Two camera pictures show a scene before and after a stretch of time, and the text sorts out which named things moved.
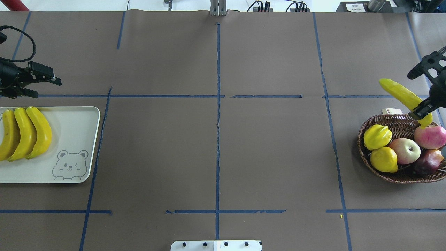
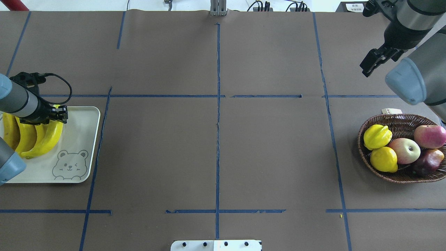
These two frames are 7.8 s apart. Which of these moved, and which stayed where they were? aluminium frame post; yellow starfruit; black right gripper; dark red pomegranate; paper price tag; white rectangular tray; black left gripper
Moved: black right gripper; black left gripper
Stayed: yellow starfruit; dark red pomegranate; white rectangular tray; aluminium frame post; paper price tag
